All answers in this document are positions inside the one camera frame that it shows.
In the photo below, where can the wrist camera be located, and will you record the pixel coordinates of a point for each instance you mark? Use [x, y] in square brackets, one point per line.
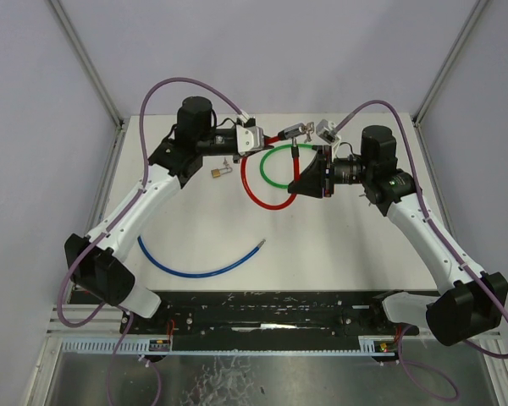
[248, 134]
[325, 130]

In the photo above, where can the aluminium frame post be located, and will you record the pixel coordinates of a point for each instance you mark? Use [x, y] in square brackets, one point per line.
[72, 36]
[458, 46]

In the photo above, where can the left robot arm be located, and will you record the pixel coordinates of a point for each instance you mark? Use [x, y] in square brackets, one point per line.
[96, 261]

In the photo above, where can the red lock key bunch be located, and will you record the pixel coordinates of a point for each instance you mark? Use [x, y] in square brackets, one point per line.
[307, 129]

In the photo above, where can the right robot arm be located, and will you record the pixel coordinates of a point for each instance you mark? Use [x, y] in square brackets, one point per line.
[469, 297]

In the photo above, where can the brass padlock with key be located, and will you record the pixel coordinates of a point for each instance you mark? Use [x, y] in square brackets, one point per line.
[219, 172]

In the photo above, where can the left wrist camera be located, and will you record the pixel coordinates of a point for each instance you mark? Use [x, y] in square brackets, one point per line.
[248, 134]

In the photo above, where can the left aluminium frame post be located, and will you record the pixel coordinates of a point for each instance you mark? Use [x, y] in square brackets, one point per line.
[72, 36]

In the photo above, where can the right aluminium frame post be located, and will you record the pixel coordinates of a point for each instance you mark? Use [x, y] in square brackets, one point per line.
[458, 46]

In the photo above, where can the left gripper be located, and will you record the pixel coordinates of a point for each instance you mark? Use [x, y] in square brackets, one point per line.
[236, 157]

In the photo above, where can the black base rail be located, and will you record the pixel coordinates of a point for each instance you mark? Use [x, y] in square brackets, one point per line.
[347, 312]

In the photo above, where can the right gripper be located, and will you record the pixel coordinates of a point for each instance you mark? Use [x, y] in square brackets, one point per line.
[312, 180]

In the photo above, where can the green cable lock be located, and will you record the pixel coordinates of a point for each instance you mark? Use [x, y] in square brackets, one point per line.
[276, 166]

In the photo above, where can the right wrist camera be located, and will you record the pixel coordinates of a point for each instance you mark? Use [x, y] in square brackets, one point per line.
[325, 130]

